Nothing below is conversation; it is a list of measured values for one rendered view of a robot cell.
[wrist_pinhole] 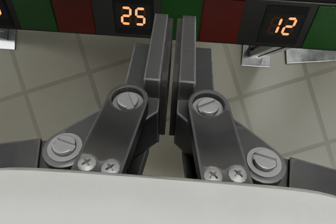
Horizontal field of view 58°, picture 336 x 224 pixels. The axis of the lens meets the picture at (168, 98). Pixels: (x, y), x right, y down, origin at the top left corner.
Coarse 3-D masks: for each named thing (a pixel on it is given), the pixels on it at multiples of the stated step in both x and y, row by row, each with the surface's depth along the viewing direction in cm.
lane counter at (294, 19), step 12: (276, 12) 22; (288, 12) 22; (300, 12) 21; (264, 24) 22; (276, 24) 22; (288, 24) 22; (300, 24) 22; (264, 36) 23; (276, 36) 23; (288, 36) 23
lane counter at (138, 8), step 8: (112, 0) 22; (120, 0) 22; (128, 0) 22; (136, 0) 22; (144, 0) 22; (152, 0) 22; (120, 8) 22; (128, 8) 22; (136, 8) 22; (144, 8) 22; (152, 8) 22; (120, 16) 23; (128, 16) 23; (136, 16) 23; (144, 16) 22; (152, 16) 22; (120, 24) 23; (128, 24) 23; (136, 24) 23; (144, 24) 23; (152, 24) 23; (120, 32) 24; (128, 32) 24; (136, 32) 24; (144, 32) 24
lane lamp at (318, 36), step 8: (320, 8) 21; (328, 8) 21; (320, 16) 22; (328, 16) 22; (312, 24) 22; (320, 24) 22; (328, 24) 22; (312, 32) 23; (320, 32) 22; (328, 32) 22; (304, 40) 23; (312, 40) 23; (320, 40) 23; (328, 40) 23; (320, 48) 24; (328, 48) 23
